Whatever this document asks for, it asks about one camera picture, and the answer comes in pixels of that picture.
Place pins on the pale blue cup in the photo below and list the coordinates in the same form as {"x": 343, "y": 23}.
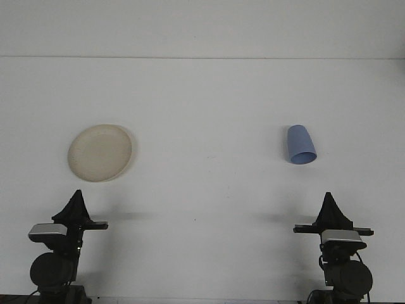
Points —
{"x": 300, "y": 142}

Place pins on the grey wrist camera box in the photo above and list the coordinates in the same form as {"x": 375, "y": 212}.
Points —
{"x": 341, "y": 237}
{"x": 47, "y": 231}

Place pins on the pale round plate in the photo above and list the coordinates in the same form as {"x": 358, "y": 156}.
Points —
{"x": 99, "y": 153}

